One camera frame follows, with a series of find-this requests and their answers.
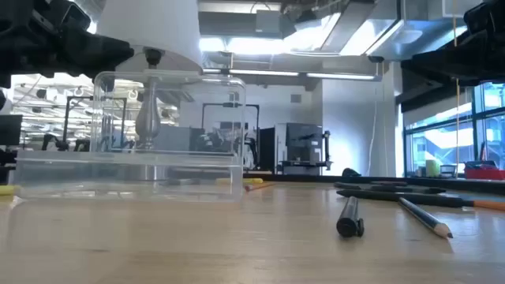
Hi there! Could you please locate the dark grey-blue pen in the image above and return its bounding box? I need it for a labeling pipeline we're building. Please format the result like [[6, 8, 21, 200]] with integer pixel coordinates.
[[335, 196, 365, 239]]

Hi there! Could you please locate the black workstation frame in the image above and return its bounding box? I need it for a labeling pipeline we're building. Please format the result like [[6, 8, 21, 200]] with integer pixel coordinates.
[[201, 103, 260, 166], [62, 95, 128, 153]]

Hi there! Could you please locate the clear plastic supply box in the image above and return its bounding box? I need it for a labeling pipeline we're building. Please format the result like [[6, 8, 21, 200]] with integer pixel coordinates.
[[15, 69, 248, 203]]

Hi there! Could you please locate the yellow cable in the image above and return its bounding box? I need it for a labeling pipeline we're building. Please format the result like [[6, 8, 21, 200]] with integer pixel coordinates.
[[452, 0, 461, 177]]

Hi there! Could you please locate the ceiling light strip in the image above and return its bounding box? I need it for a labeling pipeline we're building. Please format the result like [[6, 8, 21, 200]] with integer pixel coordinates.
[[228, 69, 301, 78], [305, 72, 376, 81]]

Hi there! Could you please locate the yellow-green cup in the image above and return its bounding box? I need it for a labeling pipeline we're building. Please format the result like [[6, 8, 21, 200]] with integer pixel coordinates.
[[425, 159, 441, 178]]

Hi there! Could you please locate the white shade table lamp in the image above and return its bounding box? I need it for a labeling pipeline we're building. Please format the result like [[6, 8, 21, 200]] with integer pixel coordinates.
[[96, 0, 204, 182]]

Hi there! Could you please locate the red storage bin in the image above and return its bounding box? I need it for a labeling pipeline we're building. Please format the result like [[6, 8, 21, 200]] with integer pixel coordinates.
[[464, 160, 505, 181]]

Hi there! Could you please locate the black monitor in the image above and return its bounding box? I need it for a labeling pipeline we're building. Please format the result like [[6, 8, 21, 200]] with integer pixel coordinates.
[[0, 114, 24, 147]]

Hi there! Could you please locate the grey machine cabinet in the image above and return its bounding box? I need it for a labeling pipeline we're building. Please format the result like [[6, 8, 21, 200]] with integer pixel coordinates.
[[275, 122, 325, 176]]

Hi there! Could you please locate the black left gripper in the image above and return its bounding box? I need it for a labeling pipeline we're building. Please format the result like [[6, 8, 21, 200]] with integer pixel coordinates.
[[0, 0, 135, 88]]

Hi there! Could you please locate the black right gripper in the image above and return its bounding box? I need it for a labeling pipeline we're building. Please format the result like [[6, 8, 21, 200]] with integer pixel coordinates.
[[401, 0, 505, 86]]

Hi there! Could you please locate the orange pencil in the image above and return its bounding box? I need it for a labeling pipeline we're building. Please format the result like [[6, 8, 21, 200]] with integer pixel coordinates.
[[243, 181, 276, 192], [463, 199, 505, 211]]

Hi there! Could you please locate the dark blue pencil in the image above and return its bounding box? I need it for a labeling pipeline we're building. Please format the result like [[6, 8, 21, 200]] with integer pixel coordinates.
[[398, 196, 454, 240]]

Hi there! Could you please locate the black marker pen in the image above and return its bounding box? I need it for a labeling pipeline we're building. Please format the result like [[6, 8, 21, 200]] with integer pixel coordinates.
[[336, 189, 474, 209]]

